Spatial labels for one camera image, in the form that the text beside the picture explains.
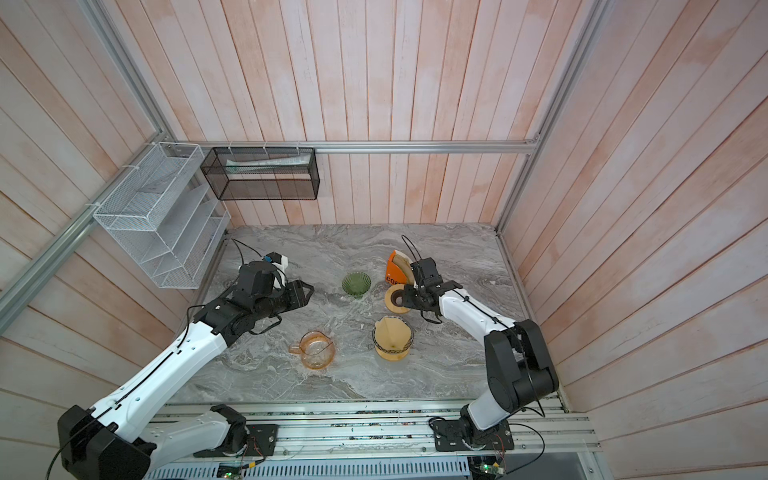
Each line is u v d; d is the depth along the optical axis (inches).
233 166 35.3
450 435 28.8
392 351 28.8
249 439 28.6
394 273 39.7
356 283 38.6
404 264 39.2
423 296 26.1
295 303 26.5
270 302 24.7
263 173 41.6
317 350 34.5
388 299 35.7
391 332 31.3
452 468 27.6
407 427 30.2
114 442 14.6
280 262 27.9
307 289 29.3
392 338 31.6
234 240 46.8
